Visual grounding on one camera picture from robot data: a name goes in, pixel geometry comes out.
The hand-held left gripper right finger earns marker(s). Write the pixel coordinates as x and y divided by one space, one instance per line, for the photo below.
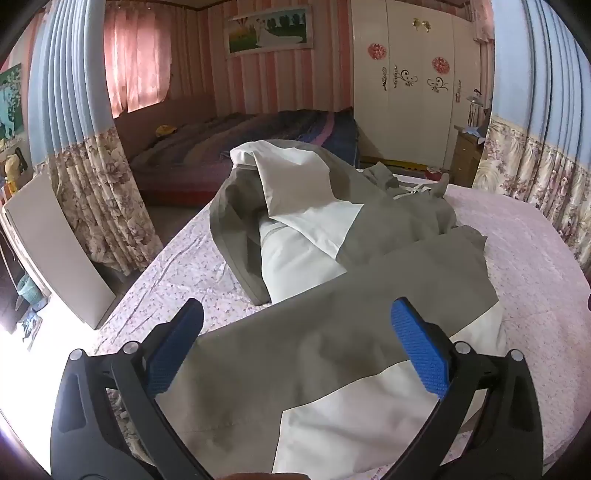
422 350

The wall poster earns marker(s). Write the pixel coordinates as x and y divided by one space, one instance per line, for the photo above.
10 110

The grey and white jacket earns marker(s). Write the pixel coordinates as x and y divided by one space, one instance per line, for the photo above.
323 332

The white board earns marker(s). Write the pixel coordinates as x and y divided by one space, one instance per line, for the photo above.
55 249

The white wardrobe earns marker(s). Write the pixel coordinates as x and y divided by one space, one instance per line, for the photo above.
406 120

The blue floral curtain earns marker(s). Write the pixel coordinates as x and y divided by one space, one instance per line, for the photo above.
545 138
78 92

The yellow plush toy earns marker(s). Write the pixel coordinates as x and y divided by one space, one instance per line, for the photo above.
14 168

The striped blanket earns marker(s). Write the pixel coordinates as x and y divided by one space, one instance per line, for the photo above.
277 127

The wooden nightstand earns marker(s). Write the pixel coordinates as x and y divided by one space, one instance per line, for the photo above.
464 157

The grey table ornament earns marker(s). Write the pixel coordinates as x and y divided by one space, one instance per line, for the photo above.
474 104

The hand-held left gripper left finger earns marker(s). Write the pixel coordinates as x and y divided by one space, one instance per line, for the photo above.
175 350

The bed with pink floral sheet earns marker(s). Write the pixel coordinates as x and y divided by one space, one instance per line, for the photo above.
521 277

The teal basket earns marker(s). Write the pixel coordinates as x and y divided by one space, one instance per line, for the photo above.
30 293

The framed wall picture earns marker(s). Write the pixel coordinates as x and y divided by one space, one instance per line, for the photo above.
268 32

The brown bed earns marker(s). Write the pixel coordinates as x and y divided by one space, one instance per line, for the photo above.
184 184

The pink window curtain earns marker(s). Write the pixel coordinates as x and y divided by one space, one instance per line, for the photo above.
138 55

